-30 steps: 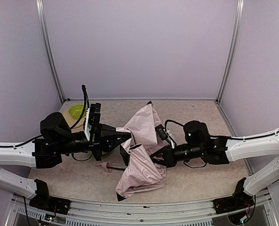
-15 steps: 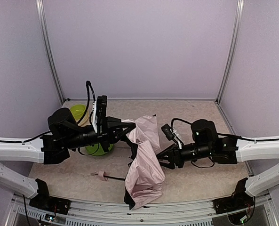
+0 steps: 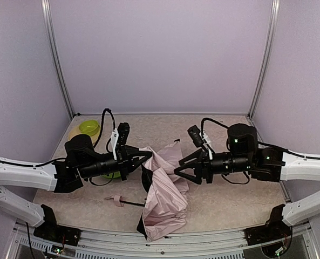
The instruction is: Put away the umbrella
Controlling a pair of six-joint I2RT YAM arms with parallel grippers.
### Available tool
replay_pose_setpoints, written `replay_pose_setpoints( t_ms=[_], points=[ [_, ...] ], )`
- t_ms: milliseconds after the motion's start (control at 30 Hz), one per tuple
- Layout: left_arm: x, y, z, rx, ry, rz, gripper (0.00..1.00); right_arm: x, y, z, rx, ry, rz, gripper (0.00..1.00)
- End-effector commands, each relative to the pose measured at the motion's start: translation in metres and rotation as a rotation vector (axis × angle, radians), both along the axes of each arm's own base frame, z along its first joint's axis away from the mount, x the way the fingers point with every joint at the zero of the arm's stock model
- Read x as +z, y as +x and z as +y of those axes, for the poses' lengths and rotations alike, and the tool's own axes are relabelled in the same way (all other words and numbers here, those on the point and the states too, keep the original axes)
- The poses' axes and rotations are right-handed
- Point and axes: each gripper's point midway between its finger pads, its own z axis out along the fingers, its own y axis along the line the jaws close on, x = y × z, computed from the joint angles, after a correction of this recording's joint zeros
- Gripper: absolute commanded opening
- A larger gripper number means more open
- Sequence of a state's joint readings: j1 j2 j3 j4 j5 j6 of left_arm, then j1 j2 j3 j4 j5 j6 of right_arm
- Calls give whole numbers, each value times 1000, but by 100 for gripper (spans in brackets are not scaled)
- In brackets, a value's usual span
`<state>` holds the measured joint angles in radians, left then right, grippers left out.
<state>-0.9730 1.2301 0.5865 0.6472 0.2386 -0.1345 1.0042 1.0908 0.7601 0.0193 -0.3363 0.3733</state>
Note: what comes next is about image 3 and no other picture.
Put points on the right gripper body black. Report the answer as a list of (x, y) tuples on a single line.
[(206, 166)]

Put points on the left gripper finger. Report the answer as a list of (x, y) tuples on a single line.
[(134, 162), (133, 152)]

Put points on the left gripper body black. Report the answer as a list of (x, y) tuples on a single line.
[(123, 163)]

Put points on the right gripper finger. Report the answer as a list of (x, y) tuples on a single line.
[(191, 157), (197, 173)]

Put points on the pink and black umbrella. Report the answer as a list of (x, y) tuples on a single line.
[(165, 209)]

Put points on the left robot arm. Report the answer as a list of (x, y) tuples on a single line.
[(63, 175)]

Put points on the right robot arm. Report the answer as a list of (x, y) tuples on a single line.
[(263, 162)]

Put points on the green plate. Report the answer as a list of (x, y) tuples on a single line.
[(111, 176)]

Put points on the green bowl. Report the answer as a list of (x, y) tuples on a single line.
[(89, 127)]

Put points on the beige plate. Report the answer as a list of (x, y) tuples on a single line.
[(75, 131)]

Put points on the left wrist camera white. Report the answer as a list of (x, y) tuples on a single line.
[(119, 137)]

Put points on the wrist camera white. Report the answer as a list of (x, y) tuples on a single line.
[(119, 137), (199, 140)]

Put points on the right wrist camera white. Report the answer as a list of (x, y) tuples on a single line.
[(199, 140)]

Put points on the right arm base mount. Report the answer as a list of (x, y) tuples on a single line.
[(266, 233)]

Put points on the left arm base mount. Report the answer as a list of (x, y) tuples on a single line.
[(59, 234)]

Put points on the front aluminium rail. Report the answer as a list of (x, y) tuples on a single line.
[(231, 243)]

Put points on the left aluminium corner post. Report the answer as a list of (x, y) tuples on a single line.
[(55, 57)]

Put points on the aluminium corner post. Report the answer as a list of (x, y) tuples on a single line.
[(55, 57), (275, 7)]

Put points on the right aluminium corner post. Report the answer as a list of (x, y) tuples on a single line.
[(275, 7)]

